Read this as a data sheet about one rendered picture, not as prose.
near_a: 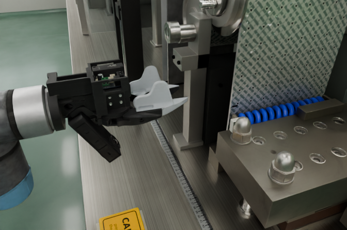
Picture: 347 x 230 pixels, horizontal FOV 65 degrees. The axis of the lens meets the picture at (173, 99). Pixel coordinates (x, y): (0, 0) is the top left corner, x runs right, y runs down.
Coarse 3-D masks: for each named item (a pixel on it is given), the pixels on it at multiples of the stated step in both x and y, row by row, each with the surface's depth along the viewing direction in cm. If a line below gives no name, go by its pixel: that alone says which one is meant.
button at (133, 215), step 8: (136, 208) 48; (112, 216) 47; (120, 216) 47; (128, 216) 47; (136, 216) 47; (104, 224) 46; (112, 224) 46; (120, 224) 46; (128, 224) 46; (136, 224) 46
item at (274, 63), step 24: (288, 24) 48; (312, 24) 49; (336, 24) 51; (240, 48) 47; (264, 48) 48; (288, 48) 50; (312, 48) 52; (336, 48) 55; (240, 72) 49; (264, 72) 51; (288, 72) 53; (312, 72) 56; (240, 96) 52; (264, 96) 54; (288, 96) 57; (312, 96) 59
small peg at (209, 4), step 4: (212, 0) 46; (200, 4) 45; (204, 4) 45; (208, 4) 45; (212, 4) 45; (216, 4) 46; (200, 8) 46; (204, 8) 46; (208, 8) 46; (212, 8) 46
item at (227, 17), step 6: (228, 0) 44; (234, 0) 43; (228, 6) 44; (234, 6) 43; (228, 12) 45; (234, 12) 44; (216, 18) 49; (222, 18) 47; (228, 18) 45; (216, 24) 49; (222, 24) 47; (228, 24) 47
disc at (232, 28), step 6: (240, 0) 43; (246, 0) 41; (240, 6) 43; (246, 6) 42; (240, 12) 43; (234, 18) 45; (240, 18) 44; (234, 24) 45; (240, 24) 44; (216, 30) 52; (222, 30) 50; (228, 30) 48; (234, 30) 46
